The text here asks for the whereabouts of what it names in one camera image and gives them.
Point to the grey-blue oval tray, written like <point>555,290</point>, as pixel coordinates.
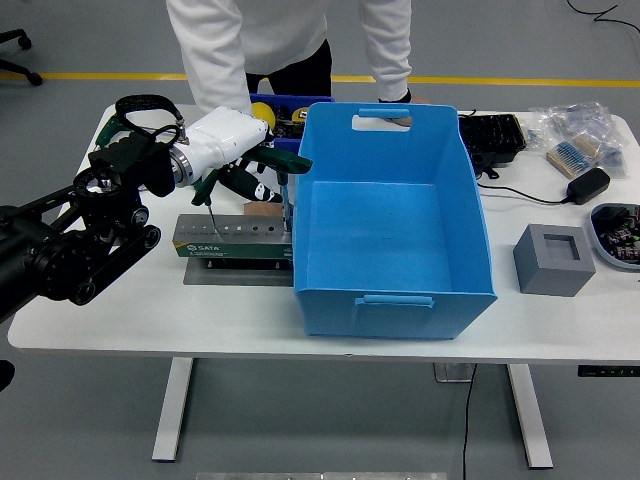
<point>600,250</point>

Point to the person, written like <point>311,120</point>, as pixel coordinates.
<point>280,30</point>

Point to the yellow black tape measure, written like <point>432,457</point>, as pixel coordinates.
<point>300,115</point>

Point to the black power adapter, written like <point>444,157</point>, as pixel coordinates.
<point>589,186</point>

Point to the green grey hex key stand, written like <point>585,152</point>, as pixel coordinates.
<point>225,248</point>

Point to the black plastic tray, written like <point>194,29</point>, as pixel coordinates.
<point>492,135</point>

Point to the dark metal parts cluster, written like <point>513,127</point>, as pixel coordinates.
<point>290,131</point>

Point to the large light blue box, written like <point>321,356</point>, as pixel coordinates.
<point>380,235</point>

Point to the dark brown cylindrical part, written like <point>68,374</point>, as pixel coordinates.
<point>283,111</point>

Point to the person's left forearm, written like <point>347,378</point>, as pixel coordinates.
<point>392,70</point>

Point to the black desk control panel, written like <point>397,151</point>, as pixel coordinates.
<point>607,371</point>

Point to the grey metal box under desk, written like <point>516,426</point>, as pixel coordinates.
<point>450,372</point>

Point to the yellow floor tape line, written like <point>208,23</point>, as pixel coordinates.
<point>500,80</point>

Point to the small dark blue bin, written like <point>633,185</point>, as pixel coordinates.
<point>300,99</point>

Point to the clear bag of blue components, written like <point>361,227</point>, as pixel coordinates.
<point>575,117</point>

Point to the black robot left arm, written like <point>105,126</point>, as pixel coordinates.
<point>50,250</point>

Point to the black office chair base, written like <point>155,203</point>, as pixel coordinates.
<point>34,78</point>

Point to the tan resistor strip bundle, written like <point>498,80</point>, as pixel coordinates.
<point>590,146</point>

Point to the grey block with square recess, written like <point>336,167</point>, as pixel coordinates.
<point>550,280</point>

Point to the clear plastic bag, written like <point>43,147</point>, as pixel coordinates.
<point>615,157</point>

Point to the person's left hand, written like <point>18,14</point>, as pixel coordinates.
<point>419,100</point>

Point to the pile of circuit parts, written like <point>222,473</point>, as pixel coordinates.
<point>622,235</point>

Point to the white desk leg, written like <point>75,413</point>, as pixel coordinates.
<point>530,415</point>
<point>172,410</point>

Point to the yellow lemon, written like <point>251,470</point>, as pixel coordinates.
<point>265,112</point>

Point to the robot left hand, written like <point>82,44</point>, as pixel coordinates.
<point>225,135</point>

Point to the blue resistor strip bundle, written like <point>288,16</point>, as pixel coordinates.
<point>565,156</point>

